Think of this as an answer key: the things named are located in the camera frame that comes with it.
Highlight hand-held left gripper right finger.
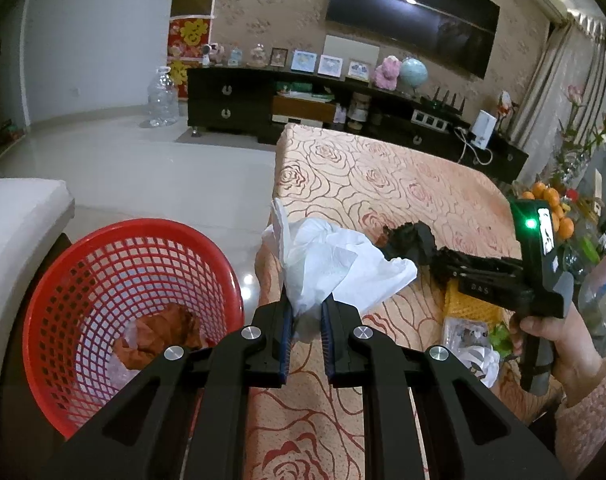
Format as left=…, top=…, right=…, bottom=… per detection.
left=319, top=296, right=568, bottom=480

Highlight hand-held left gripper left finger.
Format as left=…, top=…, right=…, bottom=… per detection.
left=43, top=287, right=296, bottom=480

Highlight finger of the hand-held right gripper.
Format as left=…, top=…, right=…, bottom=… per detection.
left=430, top=262, right=524, bottom=286
left=435, top=249, right=522, bottom=271

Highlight yellow foam fruit net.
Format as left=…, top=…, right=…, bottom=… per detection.
left=444, top=280, right=516, bottom=321

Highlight green wrapper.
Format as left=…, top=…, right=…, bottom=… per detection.
left=489, top=324, right=516, bottom=361

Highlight black plastic bag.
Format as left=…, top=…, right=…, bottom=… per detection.
left=382, top=221, right=438, bottom=267

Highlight white tissue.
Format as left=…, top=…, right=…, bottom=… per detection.
left=262, top=199, right=418, bottom=333

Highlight orange paper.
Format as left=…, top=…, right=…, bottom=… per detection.
left=114, top=305, right=204, bottom=371

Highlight clear plastic bag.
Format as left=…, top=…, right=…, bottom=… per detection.
left=106, top=327, right=149, bottom=386

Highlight red plastic mesh basket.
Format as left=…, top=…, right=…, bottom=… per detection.
left=22, top=217, right=245, bottom=438

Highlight person's right forearm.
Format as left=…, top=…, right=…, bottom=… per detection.
left=553, top=355, right=606, bottom=480

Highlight person's right hand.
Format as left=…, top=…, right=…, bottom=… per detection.
left=510, top=305, right=604, bottom=406

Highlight glass jar with green clip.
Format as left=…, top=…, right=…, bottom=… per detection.
left=563, top=232, right=606, bottom=286

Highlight clear printed packet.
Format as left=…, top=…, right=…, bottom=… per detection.
left=443, top=316, right=488, bottom=356

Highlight pile of oranges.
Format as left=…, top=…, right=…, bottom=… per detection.
left=520, top=180, right=576, bottom=241

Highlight clear plastic bottle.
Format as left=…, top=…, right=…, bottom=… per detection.
left=578, top=260, right=606, bottom=336

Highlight white crumpled wrapper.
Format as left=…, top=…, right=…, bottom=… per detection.
left=458, top=342, right=501, bottom=388

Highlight rose-patterned tablecloth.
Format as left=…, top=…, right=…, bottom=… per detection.
left=245, top=122, right=574, bottom=480

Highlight white box appliance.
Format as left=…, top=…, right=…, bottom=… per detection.
left=470, top=109, right=498, bottom=150

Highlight pink flowers in glass vase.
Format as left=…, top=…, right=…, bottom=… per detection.
left=553, top=84, right=606, bottom=196

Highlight white power strip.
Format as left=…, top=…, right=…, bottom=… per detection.
left=412, top=110, right=449, bottom=128

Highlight red white figurine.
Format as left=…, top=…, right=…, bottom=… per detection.
left=498, top=91, right=518, bottom=121

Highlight black router with antennas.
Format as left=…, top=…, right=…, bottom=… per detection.
left=418, top=87, right=468, bottom=113

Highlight beige curtain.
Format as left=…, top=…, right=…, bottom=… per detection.
left=508, top=10, right=606, bottom=161

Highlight pale blue globe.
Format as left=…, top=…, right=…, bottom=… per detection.
left=399, top=57, right=430, bottom=98

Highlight pink plush toy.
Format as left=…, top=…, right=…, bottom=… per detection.
left=374, top=55, right=403, bottom=92

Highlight brown wooden box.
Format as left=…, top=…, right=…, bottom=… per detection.
left=272, top=96, right=334, bottom=123

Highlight black television cabinet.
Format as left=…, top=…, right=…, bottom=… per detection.
left=187, top=65, right=530, bottom=185

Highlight white board panel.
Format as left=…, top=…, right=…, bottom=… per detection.
left=324, top=34, right=381, bottom=63

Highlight clear plastic water jug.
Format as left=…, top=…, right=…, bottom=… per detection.
left=147, top=66, right=180, bottom=128

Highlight white cushioned sofa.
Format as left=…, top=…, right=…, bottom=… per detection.
left=0, top=177, right=76, bottom=396

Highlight red green floor toys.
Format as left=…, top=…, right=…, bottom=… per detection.
left=0, top=120, right=24, bottom=147

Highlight white power cable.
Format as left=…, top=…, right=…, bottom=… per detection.
left=455, top=127, right=494, bottom=167

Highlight light picture frame with drawing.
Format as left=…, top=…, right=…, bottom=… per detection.
left=346, top=60, right=374, bottom=83

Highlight white picture frame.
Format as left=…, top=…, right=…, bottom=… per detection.
left=318, top=54, right=345, bottom=78

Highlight black wall television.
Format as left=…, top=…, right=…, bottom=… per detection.
left=325, top=0, right=501, bottom=80

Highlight blue picture frame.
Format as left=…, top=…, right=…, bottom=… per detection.
left=290, top=50, right=319, bottom=75

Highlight red festive wall banner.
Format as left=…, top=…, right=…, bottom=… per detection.
left=168, top=15, right=215, bottom=98

